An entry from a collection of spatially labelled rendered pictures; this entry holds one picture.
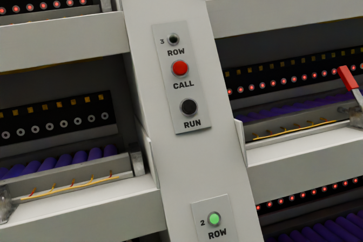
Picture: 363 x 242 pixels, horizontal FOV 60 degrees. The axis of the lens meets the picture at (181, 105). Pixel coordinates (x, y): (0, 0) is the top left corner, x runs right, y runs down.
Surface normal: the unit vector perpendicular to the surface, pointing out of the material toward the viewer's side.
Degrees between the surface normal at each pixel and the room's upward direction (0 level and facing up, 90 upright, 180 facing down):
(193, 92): 90
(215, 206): 90
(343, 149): 107
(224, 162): 90
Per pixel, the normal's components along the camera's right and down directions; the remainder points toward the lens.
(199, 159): 0.17, -0.17
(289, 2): 0.22, 0.11
